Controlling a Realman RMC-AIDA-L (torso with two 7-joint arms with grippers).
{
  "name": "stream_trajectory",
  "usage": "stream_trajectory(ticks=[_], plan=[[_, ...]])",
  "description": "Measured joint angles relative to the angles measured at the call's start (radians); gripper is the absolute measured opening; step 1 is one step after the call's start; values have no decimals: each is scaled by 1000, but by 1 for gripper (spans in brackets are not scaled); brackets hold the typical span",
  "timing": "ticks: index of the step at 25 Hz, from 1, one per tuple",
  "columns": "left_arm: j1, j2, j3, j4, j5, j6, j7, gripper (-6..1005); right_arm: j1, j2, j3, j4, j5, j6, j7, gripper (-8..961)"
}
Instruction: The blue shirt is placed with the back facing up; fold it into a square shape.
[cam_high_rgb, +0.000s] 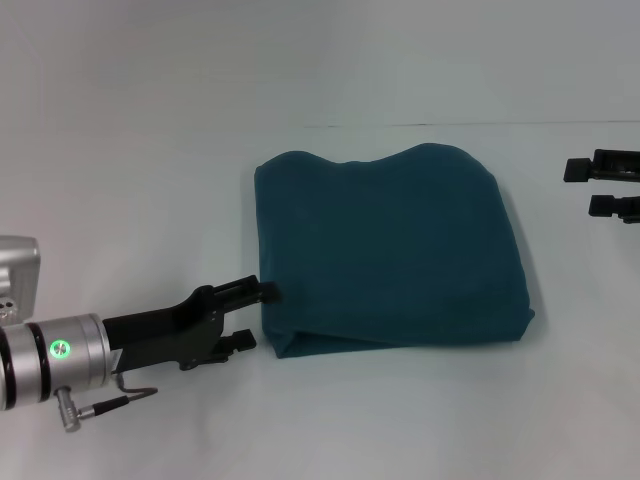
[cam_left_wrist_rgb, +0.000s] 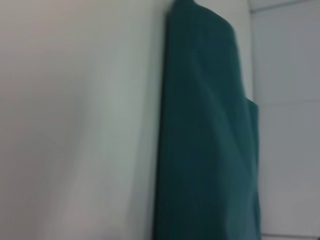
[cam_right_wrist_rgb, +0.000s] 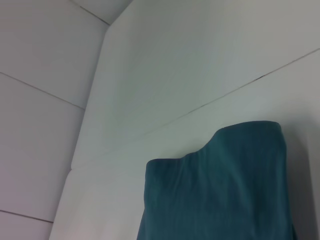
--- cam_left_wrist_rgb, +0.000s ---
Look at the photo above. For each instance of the teal blue t-shirt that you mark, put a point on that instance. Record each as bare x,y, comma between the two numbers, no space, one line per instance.
207,125

